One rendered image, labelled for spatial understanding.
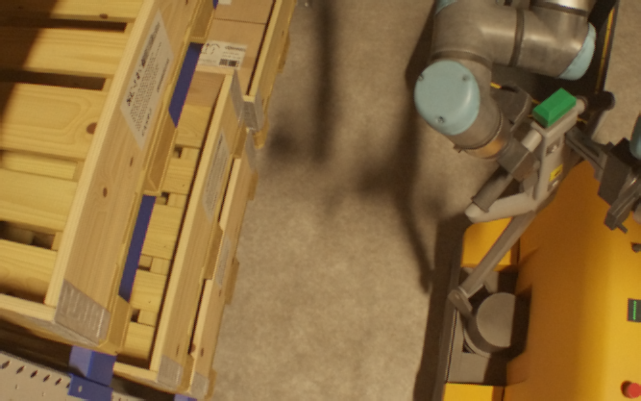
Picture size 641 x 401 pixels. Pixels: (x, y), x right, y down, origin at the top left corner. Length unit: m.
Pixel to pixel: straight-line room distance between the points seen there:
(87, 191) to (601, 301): 1.22
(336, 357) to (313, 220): 0.53
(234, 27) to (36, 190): 1.31
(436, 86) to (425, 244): 1.67
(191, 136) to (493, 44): 1.10
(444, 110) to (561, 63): 0.20
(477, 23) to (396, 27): 2.06
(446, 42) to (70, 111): 0.73
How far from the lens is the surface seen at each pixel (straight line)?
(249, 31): 2.35
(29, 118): 1.32
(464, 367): 2.12
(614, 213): 1.10
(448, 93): 0.86
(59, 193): 1.22
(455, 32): 0.91
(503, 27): 0.92
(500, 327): 2.01
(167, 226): 1.74
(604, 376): 1.62
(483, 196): 1.15
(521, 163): 1.03
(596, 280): 1.69
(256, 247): 2.48
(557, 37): 0.93
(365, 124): 2.68
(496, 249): 1.66
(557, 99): 1.15
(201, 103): 1.86
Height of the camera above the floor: 2.35
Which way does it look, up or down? 68 degrees down
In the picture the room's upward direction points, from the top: 2 degrees counter-clockwise
